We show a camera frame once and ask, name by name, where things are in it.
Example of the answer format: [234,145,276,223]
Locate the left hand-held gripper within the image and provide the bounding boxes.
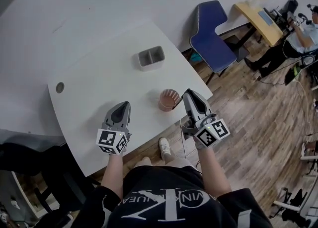
[95,101,132,157]

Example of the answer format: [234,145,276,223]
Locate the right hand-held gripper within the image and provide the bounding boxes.
[181,89,231,150]

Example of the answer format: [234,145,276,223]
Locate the pink pen cup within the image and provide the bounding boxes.
[158,88,180,112]

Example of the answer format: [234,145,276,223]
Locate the person's right forearm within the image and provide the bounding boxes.
[197,147,232,196]

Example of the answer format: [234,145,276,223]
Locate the person's left forearm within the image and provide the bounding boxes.
[100,153,124,193]

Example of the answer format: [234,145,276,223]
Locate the person's white right shoe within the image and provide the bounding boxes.
[159,137,172,161]

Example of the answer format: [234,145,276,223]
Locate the white desk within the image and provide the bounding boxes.
[47,19,214,178]

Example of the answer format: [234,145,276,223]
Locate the teal bag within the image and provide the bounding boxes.
[190,52,203,64]

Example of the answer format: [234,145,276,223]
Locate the person's beige shorts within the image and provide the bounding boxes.
[134,156,197,173]

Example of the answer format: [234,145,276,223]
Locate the white divided organizer box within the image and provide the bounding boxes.
[137,45,166,73]

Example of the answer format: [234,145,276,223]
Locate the blue chair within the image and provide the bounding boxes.
[189,0,238,86]

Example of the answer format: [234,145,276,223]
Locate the person's black printed shirt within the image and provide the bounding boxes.
[81,166,274,228]

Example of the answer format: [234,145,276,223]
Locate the black office chair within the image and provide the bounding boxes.
[0,142,100,228]

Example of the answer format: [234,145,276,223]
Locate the black and green bag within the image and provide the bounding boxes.
[284,64,303,86]

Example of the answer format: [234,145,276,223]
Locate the yellow wooden desk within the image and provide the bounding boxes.
[233,1,285,48]

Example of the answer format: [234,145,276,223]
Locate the white folding chair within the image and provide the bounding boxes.
[272,187,318,223]

